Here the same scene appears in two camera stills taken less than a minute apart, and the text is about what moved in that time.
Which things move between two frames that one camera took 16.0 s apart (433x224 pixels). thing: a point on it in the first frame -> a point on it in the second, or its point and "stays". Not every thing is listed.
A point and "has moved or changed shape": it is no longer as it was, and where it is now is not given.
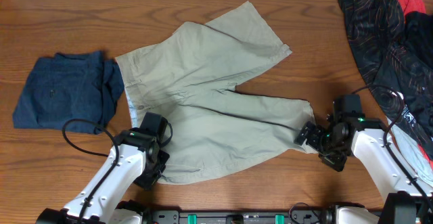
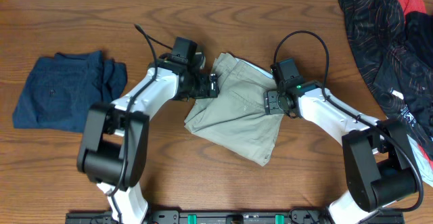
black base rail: (295, 216) stays
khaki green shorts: (189, 78) has moved or changed shape
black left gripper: (149, 178) -> (212, 85)
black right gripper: (311, 137) -> (269, 102)
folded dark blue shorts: (65, 86) stays
